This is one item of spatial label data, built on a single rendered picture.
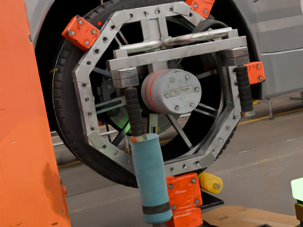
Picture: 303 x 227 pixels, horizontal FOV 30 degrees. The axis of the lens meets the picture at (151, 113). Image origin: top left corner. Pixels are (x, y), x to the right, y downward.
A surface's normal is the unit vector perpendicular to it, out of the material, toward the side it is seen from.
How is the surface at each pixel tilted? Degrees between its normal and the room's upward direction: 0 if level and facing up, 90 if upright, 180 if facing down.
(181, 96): 90
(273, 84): 90
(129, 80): 90
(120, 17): 90
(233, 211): 12
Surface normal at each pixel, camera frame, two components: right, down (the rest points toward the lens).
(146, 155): -0.02, 0.08
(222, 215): -0.03, -0.96
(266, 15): 0.32, 0.06
